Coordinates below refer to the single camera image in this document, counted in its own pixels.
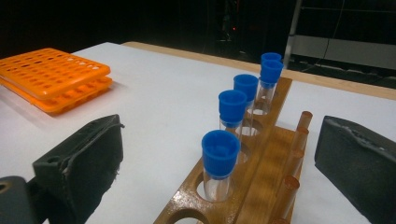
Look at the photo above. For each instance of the blue-capped glass test tube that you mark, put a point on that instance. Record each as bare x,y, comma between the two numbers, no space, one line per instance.
246,85
232,107
271,56
271,71
219,152

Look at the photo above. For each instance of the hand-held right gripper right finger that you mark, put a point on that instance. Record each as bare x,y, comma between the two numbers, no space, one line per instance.
358,161

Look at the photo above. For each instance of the wooden test tube rack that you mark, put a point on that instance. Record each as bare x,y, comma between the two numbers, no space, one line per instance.
264,174

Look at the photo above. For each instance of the grey metal stand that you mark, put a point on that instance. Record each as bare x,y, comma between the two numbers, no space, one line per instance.
342,51

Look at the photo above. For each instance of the orange plastic tube rack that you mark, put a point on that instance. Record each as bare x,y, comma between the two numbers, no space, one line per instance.
46,71

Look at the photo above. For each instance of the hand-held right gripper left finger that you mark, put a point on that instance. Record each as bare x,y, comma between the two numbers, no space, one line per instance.
81,168

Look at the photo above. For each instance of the white table mat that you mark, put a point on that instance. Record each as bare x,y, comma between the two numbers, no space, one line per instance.
155,109

